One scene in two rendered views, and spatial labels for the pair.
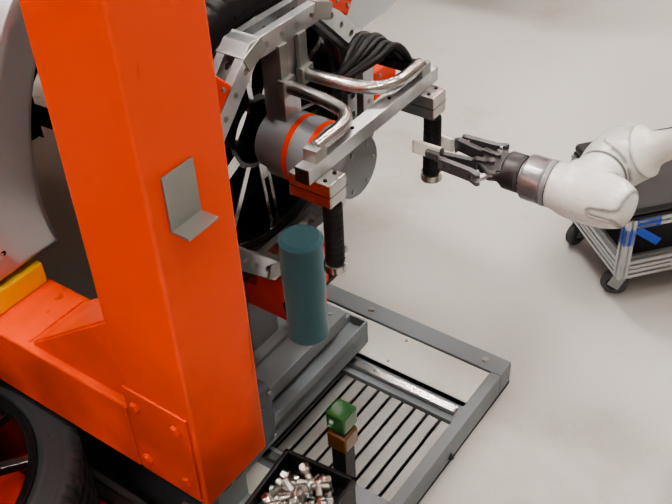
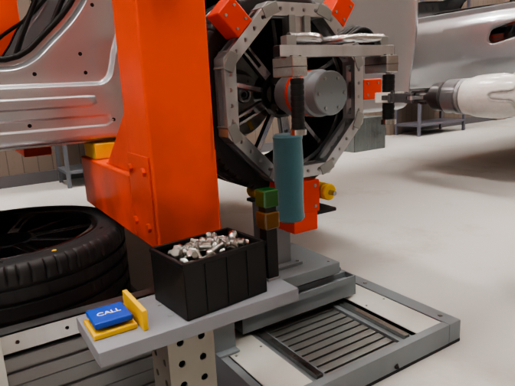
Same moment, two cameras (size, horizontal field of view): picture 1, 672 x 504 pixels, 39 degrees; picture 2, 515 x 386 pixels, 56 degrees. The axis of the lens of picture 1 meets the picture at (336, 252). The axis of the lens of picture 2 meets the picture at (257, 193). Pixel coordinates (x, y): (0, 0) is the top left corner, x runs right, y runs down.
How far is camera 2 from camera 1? 1.05 m
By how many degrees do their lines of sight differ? 32
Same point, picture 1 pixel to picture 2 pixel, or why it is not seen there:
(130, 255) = (126, 9)
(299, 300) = (280, 179)
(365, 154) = (337, 86)
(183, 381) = (147, 116)
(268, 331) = (283, 257)
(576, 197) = (480, 86)
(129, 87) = not seen: outside the picture
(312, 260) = (290, 146)
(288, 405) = not seen: hidden behind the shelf
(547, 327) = (499, 318)
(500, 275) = (468, 290)
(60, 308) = not seen: hidden behind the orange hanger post
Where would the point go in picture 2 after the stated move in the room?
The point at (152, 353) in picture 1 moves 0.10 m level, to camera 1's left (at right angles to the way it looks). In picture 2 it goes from (136, 101) to (99, 103)
